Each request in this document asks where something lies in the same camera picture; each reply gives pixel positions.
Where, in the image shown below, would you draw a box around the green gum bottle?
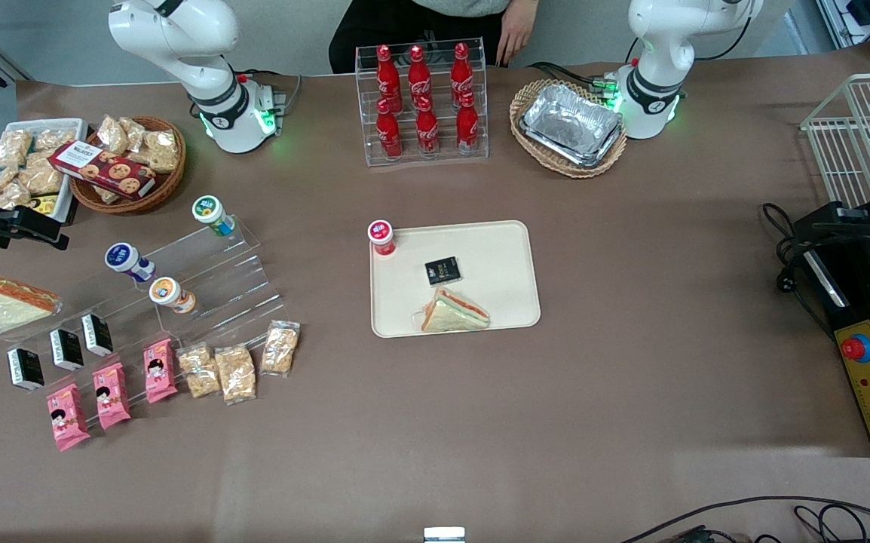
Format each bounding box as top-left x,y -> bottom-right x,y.
192,195 -> 237,237

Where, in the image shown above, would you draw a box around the blue gum bottle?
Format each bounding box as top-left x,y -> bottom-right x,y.
105,242 -> 157,283

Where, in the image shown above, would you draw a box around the orange gum bottle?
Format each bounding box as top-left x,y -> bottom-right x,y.
149,277 -> 198,314

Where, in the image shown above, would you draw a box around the red gum bottle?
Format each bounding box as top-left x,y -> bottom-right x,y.
367,219 -> 397,258

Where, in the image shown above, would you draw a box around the beige plastic tray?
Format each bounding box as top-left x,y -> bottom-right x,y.
369,220 -> 542,339

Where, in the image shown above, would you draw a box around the bare hand of seated person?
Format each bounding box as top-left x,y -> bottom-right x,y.
497,0 -> 541,68

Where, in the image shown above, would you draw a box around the wrapped triangle sandwich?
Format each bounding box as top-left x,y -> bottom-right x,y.
413,287 -> 492,334
0,274 -> 63,337

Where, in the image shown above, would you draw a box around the red cookie box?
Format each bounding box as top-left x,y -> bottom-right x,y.
48,140 -> 158,201

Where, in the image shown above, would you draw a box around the white rectangular bin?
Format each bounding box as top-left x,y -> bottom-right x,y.
0,118 -> 90,225

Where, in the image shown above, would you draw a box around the small black white box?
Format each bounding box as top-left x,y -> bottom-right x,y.
50,328 -> 85,372
81,313 -> 115,357
8,347 -> 45,391

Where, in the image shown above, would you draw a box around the round brown wicker basket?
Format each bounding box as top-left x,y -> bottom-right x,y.
69,115 -> 188,215

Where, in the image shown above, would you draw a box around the aluminium profile bar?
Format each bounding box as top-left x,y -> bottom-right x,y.
0,36 -> 33,88

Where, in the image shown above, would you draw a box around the pink snack packet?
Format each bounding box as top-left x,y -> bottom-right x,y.
93,362 -> 133,431
46,383 -> 93,452
142,338 -> 179,404

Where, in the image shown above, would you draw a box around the clear acrylic step stand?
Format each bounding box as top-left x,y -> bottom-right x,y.
0,219 -> 286,423

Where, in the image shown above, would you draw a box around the clear wrapped cereal bar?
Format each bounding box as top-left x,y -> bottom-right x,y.
178,343 -> 222,399
261,321 -> 302,376
214,345 -> 258,406

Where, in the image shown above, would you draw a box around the light oval wicker basket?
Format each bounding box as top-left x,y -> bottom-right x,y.
510,79 -> 629,179

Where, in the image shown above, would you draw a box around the stacked aluminium foil trays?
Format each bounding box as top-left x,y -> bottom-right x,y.
519,83 -> 625,169

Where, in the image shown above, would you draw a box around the red cola bottle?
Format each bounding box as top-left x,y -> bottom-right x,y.
414,94 -> 440,156
455,92 -> 480,151
375,98 -> 404,161
449,41 -> 474,106
407,45 -> 433,110
375,44 -> 404,114

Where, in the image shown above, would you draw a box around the clear acrylic bottle rack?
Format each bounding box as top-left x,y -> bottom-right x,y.
355,38 -> 490,167

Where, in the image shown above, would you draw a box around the flat black chocolate packet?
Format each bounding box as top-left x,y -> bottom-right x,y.
425,256 -> 462,287

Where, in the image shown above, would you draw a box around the seated person in dark clothes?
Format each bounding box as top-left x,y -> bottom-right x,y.
328,0 -> 541,75

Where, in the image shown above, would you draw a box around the white wire rack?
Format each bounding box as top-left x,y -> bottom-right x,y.
801,72 -> 870,209

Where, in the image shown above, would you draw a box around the black cable with plug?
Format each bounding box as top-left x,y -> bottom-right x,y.
762,201 -> 837,340

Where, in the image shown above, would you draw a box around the metal shelf frame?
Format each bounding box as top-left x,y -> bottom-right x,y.
816,0 -> 870,55

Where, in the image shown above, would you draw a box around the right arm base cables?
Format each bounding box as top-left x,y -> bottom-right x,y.
235,69 -> 305,137

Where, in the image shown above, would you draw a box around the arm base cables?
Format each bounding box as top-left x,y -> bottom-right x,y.
528,61 -> 624,97
235,69 -> 305,137

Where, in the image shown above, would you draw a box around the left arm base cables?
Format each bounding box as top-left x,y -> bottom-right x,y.
528,61 -> 624,97

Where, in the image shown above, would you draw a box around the black cables at table edge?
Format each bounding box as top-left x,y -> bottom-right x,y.
619,495 -> 870,543

